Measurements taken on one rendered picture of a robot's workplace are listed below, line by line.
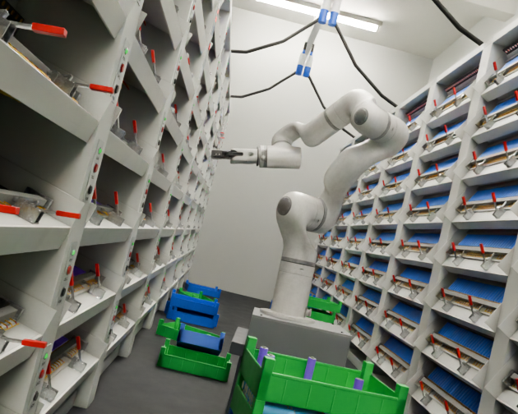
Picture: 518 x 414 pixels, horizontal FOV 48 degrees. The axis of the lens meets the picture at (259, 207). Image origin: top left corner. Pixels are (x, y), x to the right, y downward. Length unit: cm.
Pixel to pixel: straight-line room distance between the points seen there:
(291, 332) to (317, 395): 70
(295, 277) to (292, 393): 85
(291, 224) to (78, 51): 103
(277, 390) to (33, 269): 50
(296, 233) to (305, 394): 88
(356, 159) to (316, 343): 60
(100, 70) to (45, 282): 40
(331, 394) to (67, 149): 68
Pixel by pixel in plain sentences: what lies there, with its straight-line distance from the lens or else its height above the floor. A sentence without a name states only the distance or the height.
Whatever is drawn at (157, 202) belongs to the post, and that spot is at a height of 66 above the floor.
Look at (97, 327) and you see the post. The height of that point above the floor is 24.
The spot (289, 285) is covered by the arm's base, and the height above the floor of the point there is 49.
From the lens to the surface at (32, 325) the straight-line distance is 116.
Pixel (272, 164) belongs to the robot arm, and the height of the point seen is 89.
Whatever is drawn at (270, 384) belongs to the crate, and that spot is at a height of 35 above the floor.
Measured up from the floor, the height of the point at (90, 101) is 78.
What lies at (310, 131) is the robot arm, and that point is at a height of 102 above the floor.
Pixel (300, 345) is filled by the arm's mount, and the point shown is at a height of 32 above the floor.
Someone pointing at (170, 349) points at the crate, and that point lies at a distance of 274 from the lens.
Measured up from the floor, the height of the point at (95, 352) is 17.
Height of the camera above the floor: 62
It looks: 3 degrees up
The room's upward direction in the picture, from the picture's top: 14 degrees clockwise
